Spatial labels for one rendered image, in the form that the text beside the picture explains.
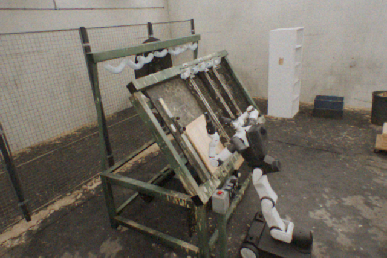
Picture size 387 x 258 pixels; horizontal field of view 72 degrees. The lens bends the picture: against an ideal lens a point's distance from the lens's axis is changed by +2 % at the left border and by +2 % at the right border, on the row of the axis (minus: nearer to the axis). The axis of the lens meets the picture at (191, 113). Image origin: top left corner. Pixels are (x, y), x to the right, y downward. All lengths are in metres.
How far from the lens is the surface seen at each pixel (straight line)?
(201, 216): 2.67
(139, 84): 2.46
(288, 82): 6.49
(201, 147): 2.81
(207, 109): 3.10
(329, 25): 7.57
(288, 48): 6.36
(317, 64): 7.72
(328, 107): 6.84
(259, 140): 2.51
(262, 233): 3.22
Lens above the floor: 2.41
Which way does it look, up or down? 19 degrees down
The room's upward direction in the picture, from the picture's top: 5 degrees counter-clockwise
